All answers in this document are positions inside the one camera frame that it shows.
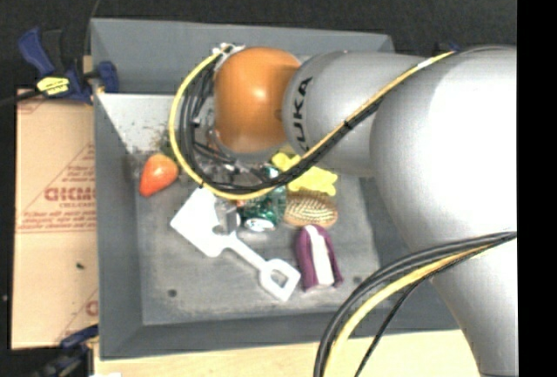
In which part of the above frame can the white toy shovel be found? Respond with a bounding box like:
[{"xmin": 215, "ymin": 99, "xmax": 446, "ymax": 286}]
[{"xmin": 169, "ymin": 186, "xmax": 303, "ymax": 303}]

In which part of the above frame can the black cylinder on white bracket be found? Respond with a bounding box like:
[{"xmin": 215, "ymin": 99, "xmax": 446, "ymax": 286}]
[{"xmin": 211, "ymin": 42, "xmax": 245, "ymax": 58}]

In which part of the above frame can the yellow toy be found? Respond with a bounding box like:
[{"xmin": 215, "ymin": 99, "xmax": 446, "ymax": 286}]
[{"xmin": 270, "ymin": 151, "xmax": 339, "ymax": 198}]

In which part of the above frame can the purple and white toy eggplant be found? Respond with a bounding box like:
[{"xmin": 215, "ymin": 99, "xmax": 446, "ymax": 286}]
[{"xmin": 293, "ymin": 223, "xmax": 345, "ymax": 292}]

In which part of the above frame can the brown cardboard board red print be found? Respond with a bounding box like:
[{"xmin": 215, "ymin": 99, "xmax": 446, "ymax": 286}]
[{"xmin": 10, "ymin": 88, "xmax": 101, "ymax": 351}]

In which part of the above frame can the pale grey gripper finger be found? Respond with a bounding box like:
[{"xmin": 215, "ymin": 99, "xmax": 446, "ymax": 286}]
[
  {"xmin": 226, "ymin": 208, "xmax": 242, "ymax": 235},
  {"xmin": 215, "ymin": 199, "xmax": 229, "ymax": 233}
]

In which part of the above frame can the green drink can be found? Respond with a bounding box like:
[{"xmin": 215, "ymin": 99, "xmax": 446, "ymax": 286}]
[{"xmin": 237, "ymin": 165, "xmax": 289, "ymax": 233}]

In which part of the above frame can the grey metal bin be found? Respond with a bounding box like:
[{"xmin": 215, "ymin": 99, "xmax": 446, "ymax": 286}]
[{"xmin": 88, "ymin": 17, "xmax": 463, "ymax": 360}]

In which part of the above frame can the tan woven oval brush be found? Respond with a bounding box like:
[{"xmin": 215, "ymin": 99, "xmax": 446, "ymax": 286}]
[{"xmin": 282, "ymin": 191, "xmax": 339, "ymax": 230}]

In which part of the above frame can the orange toy strawberry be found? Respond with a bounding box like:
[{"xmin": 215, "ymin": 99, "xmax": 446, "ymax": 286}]
[{"xmin": 138, "ymin": 140, "xmax": 181, "ymax": 199}]

